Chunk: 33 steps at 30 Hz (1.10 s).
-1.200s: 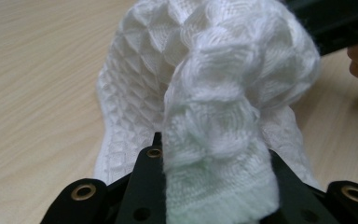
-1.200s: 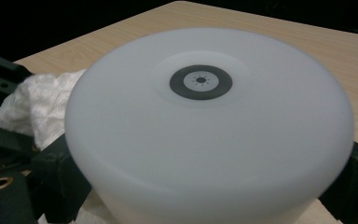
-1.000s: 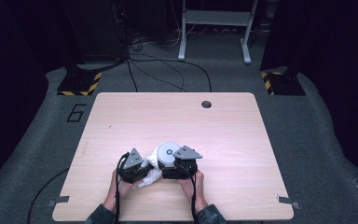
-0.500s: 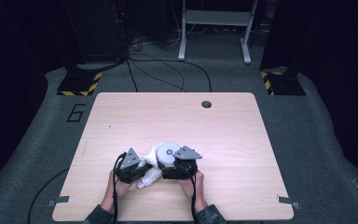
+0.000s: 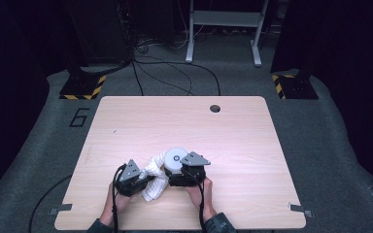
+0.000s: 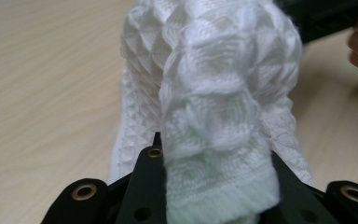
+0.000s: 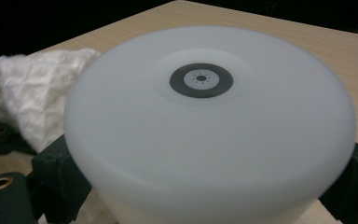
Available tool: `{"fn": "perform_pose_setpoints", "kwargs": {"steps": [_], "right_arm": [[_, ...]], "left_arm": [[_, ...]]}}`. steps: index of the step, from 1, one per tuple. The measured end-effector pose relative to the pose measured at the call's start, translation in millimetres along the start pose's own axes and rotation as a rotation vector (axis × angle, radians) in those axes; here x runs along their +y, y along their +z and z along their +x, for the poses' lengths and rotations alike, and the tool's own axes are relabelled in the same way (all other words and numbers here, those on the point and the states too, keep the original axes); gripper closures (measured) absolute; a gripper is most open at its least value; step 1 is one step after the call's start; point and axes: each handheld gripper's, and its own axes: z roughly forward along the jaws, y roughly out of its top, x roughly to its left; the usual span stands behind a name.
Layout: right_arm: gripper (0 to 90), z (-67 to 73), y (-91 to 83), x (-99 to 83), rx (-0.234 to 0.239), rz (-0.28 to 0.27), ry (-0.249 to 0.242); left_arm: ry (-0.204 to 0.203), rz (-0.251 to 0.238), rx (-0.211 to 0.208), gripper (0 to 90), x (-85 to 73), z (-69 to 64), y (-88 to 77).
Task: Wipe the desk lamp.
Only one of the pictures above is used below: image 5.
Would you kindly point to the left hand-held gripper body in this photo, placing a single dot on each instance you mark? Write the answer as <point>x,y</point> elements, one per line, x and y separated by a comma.
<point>128,184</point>

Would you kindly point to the white metal stand frame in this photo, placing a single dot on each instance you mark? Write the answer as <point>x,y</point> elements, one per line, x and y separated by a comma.
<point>226,18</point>

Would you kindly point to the person's right hand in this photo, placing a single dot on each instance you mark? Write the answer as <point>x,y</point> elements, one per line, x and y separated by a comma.
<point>196,200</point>

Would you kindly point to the black equipment cabinet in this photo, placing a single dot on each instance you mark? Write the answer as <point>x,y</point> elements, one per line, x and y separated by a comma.
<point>100,29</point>

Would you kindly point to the black yellow striped stand base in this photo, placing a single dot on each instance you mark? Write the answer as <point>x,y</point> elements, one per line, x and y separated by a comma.
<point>82,86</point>
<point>296,87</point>

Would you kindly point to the grey tape strip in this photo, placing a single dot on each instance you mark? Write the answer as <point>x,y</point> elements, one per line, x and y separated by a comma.
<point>60,209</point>
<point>301,209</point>

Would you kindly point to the white patterned cloth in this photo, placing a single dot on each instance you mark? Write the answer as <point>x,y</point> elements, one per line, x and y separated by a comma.
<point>155,181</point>

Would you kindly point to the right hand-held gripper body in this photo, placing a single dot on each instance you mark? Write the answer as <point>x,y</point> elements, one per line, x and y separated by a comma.
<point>191,174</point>

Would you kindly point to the person's left hand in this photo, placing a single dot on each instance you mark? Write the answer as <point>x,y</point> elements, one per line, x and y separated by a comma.
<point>116,205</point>

